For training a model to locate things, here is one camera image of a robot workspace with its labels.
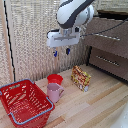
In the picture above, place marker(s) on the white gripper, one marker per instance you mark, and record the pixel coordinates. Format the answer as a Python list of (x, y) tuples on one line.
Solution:
[(63, 38)]

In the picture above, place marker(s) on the orange-red bowl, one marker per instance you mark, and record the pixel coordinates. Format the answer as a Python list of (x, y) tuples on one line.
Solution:
[(55, 79)]

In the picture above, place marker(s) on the beige woven folding screen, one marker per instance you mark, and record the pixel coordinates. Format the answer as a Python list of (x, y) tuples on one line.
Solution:
[(33, 36)]

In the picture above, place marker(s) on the colourful snack box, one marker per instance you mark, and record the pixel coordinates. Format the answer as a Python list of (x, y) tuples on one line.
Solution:
[(80, 78)]

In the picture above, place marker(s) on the red shopping basket blue rim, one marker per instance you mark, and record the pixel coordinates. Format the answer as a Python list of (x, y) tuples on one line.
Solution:
[(25, 103)]

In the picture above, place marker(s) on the pink mug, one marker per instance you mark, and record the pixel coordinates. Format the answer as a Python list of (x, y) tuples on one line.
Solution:
[(52, 92)]

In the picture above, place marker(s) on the brown drawer cabinet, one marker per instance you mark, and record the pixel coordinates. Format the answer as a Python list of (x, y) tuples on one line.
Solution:
[(108, 46)]

